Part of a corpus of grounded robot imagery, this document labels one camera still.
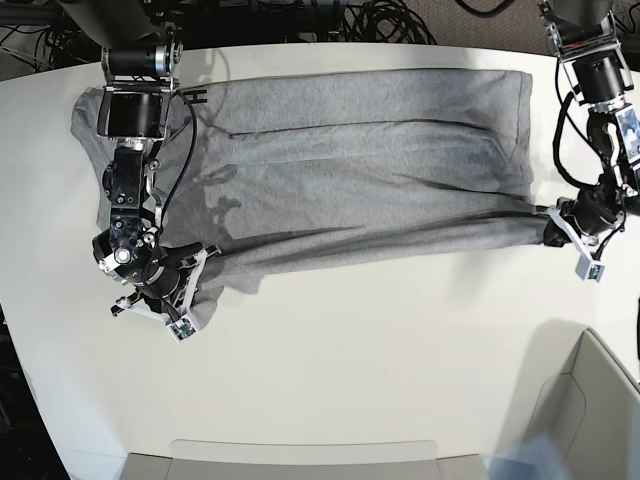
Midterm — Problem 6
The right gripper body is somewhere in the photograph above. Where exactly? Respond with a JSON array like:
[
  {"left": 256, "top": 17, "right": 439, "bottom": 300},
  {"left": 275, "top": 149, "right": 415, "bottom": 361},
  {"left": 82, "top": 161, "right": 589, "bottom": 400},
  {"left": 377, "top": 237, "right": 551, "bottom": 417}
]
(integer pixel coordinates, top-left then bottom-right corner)
[{"left": 108, "top": 243, "right": 221, "bottom": 325}]

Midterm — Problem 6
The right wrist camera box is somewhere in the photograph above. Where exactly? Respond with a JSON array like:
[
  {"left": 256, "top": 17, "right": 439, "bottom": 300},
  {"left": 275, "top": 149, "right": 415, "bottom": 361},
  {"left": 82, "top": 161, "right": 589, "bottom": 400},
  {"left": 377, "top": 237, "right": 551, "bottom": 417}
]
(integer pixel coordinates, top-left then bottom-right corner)
[{"left": 166, "top": 316, "right": 200, "bottom": 343}]

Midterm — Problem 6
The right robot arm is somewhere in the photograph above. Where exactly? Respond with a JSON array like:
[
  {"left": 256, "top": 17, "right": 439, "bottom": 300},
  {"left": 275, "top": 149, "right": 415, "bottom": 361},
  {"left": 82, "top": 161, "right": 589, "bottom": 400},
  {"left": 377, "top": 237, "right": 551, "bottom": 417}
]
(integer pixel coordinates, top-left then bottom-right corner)
[{"left": 60, "top": 1, "right": 218, "bottom": 340}]

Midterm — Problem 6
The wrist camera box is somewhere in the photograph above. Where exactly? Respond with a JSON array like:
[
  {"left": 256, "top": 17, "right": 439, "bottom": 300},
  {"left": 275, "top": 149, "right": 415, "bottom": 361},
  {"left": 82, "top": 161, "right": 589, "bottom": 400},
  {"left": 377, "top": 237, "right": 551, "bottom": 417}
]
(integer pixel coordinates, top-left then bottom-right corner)
[
  {"left": 576, "top": 256, "right": 605, "bottom": 282},
  {"left": 166, "top": 316, "right": 200, "bottom": 343}
]

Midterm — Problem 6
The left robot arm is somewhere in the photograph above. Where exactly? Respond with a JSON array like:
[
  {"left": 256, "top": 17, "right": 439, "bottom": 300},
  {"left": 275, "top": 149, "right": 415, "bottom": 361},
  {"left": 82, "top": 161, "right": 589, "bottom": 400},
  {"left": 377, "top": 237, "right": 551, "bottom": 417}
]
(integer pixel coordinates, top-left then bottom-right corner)
[{"left": 539, "top": 1, "right": 639, "bottom": 261}]

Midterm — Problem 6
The grey T-shirt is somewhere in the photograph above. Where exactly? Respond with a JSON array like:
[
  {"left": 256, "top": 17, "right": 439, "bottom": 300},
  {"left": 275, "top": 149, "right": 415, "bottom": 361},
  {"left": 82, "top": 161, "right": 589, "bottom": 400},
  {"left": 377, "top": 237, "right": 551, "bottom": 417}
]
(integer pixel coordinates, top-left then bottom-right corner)
[{"left": 69, "top": 69, "right": 551, "bottom": 332}]

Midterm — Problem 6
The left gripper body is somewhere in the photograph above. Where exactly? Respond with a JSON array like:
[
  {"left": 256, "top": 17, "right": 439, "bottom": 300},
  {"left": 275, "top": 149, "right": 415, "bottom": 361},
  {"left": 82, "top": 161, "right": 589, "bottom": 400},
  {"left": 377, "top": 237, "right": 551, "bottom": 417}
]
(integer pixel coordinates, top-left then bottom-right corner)
[{"left": 545, "top": 194, "right": 626, "bottom": 260}]

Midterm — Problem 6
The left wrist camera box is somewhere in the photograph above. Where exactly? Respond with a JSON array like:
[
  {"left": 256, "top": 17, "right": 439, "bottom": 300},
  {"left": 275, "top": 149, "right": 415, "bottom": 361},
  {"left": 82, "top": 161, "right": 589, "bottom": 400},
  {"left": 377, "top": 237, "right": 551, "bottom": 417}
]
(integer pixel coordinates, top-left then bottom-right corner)
[{"left": 576, "top": 256, "right": 605, "bottom": 282}]

